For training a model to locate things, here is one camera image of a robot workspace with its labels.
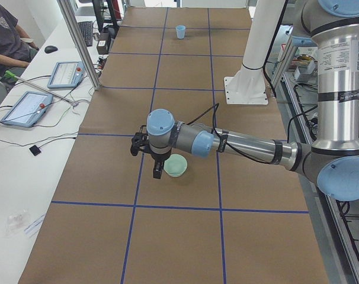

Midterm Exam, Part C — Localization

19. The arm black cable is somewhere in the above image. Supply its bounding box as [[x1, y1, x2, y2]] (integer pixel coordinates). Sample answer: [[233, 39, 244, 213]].
[[185, 102, 275, 163]]

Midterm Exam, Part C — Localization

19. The mint green bowl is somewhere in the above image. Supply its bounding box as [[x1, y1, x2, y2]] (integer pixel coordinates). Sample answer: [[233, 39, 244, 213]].
[[164, 154, 188, 178]]

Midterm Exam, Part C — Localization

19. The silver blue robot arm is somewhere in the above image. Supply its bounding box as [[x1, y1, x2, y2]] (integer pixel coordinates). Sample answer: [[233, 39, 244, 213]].
[[130, 1, 359, 201]]

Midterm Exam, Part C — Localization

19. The seated person in grey shirt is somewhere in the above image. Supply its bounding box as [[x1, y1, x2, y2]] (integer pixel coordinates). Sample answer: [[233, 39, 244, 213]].
[[0, 4, 39, 76]]

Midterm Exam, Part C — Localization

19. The black computer mouse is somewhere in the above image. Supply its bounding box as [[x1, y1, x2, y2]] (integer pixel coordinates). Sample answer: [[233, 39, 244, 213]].
[[44, 45, 58, 54]]

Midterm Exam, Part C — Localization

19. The small black square pad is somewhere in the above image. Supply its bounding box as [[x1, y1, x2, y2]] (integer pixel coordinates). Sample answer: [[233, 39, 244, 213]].
[[29, 145, 41, 156]]

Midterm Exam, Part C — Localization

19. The aluminium frame rail structure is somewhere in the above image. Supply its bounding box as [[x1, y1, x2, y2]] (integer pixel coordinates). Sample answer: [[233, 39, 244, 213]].
[[265, 25, 359, 283]]

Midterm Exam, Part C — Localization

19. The teach pendant tablet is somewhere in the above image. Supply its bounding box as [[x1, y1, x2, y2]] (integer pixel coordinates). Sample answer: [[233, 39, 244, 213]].
[[1, 91, 53, 128], [47, 62, 85, 89]]

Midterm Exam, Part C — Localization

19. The black power adapter box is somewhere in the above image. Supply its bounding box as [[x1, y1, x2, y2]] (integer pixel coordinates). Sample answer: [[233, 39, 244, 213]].
[[97, 33, 111, 55]]

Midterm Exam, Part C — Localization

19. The thin metal rod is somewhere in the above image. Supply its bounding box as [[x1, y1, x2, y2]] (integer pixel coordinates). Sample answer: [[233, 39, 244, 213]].
[[5, 70, 79, 107]]

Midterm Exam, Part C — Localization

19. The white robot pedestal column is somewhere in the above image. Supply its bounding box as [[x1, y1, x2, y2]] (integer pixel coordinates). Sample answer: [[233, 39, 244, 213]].
[[224, 0, 287, 105]]

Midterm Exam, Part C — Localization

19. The clear plastic bag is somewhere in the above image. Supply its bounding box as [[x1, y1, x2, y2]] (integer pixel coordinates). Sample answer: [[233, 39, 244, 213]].
[[5, 209, 30, 237]]

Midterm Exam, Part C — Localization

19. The black computer keyboard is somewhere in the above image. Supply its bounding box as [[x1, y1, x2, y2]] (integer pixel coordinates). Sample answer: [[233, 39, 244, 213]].
[[78, 21, 93, 47]]

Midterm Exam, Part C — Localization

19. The aluminium frame post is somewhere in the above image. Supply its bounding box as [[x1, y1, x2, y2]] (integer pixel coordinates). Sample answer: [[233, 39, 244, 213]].
[[57, 0, 101, 91]]

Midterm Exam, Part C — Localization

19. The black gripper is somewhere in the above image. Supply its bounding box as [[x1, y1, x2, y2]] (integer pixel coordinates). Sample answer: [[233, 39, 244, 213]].
[[130, 125, 171, 179]]

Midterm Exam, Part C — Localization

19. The upper teach pendant tablet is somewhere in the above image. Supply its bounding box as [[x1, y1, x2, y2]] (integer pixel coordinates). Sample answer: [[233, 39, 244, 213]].
[[47, 62, 85, 89]]

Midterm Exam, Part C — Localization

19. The light blue plastic cup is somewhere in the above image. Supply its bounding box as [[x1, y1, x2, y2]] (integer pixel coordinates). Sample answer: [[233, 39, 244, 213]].
[[175, 25, 186, 40]]

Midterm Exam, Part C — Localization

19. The lower teach pendant tablet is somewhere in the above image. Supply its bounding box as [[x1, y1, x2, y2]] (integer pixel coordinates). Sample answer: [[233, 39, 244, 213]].
[[1, 91, 53, 128]]

